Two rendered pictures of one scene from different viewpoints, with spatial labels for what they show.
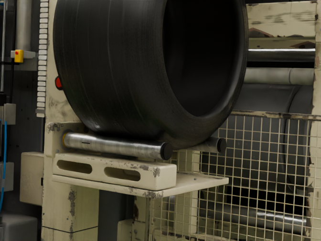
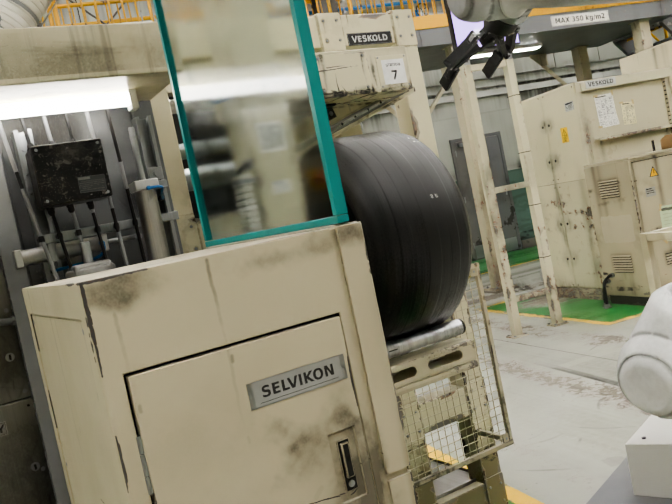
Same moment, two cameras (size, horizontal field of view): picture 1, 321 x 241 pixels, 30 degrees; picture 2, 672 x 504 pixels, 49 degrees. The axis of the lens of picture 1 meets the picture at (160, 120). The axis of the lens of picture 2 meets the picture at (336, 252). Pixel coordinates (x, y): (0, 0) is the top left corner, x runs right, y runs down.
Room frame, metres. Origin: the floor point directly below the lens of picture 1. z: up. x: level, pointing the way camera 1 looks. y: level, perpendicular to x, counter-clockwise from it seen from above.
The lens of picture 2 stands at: (0.88, 1.97, 1.29)
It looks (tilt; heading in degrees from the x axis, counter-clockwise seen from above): 3 degrees down; 295
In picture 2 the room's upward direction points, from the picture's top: 12 degrees counter-clockwise
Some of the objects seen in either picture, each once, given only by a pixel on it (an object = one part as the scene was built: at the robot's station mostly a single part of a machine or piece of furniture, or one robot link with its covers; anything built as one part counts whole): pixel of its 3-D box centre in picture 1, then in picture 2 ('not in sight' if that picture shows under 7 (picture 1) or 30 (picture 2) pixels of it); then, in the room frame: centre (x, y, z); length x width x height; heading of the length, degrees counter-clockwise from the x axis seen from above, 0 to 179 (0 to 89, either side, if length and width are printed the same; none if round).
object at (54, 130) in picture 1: (97, 137); not in sight; (1.80, 0.19, 0.90); 0.40 x 0.03 x 0.10; 145
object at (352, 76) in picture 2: not in sight; (314, 84); (1.87, -0.23, 1.71); 0.61 x 0.25 x 0.15; 55
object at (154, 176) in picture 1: (111, 169); (415, 365); (1.58, 0.12, 0.84); 0.36 x 0.09 x 0.06; 55
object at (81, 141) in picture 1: (113, 145); (412, 342); (1.58, 0.12, 0.90); 0.35 x 0.05 x 0.05; 55
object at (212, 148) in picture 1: (173, 140); not in sight; (1.81, -0.04, 0.90); 0.35 x 0.05 x 0.05; 55
